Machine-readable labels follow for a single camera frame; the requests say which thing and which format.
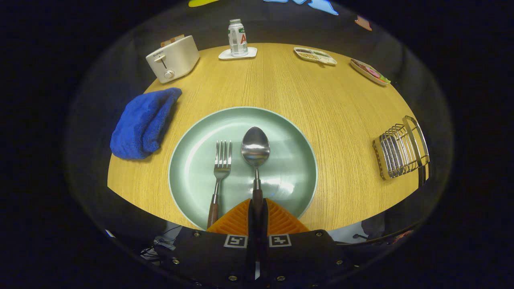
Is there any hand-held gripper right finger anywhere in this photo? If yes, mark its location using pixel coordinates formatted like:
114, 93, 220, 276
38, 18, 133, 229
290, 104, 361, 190
257, 198, 356, 286

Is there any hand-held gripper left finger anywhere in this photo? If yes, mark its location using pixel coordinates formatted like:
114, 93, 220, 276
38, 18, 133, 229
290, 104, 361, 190
155, 199, 257, 287

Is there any fork with wooden handle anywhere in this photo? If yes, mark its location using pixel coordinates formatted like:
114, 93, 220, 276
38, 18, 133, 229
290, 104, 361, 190
207, 140, 233, 229

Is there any spoon with wooden handle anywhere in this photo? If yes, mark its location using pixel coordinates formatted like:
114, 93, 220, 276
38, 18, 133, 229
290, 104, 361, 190
241, 126, 271, 213

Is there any pale green plate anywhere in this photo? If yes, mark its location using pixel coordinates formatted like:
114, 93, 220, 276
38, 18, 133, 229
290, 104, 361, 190
169, 106, 318, 230

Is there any blue towel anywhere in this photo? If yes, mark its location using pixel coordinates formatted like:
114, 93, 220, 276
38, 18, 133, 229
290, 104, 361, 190
110, 88, 182, 160

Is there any white square coaster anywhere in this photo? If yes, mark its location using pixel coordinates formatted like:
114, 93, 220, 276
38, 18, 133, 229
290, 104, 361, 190
218, 47, 258, 60

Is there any white divided dish of beans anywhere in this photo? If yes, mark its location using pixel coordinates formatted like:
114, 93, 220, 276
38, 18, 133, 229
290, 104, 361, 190
294, 47, 337, 66

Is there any white toaster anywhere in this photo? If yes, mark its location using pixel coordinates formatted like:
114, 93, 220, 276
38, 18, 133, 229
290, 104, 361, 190
145, 35, 200, 84

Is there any small plastic drink bottle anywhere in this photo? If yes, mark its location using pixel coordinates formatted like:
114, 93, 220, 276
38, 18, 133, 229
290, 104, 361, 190
228, 19, 249, 57

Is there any plate of toy food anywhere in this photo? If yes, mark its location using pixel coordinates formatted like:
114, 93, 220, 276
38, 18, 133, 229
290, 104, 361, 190
350, 59, 391, 86

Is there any metal wire cutlery basket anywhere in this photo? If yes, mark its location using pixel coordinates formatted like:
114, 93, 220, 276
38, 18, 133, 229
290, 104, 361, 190
372, 116, 430, 180

